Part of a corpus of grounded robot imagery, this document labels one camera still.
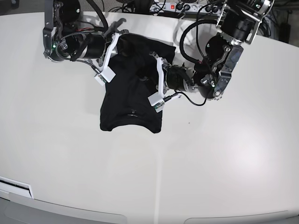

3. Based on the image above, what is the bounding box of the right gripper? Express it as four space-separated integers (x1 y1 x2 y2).
79 29 129 75

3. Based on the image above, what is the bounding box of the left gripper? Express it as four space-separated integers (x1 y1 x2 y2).
149 51 199 97

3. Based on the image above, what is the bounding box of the black t-shirt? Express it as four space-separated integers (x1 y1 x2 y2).
100 34 176 133

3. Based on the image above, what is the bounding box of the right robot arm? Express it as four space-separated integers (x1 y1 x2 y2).
43 0 128 75

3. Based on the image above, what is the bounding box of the white power strip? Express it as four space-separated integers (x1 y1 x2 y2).
149 1 222 16

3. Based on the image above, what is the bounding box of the black box on floor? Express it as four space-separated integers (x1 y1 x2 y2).
278 22 291 43

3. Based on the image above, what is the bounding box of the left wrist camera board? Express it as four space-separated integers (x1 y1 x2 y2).
148 92 165 113

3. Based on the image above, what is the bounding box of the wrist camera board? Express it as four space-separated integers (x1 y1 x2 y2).
94 67 116 86
148 92 165 113

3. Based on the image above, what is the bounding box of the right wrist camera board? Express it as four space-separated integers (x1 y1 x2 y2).
94 67 116 86

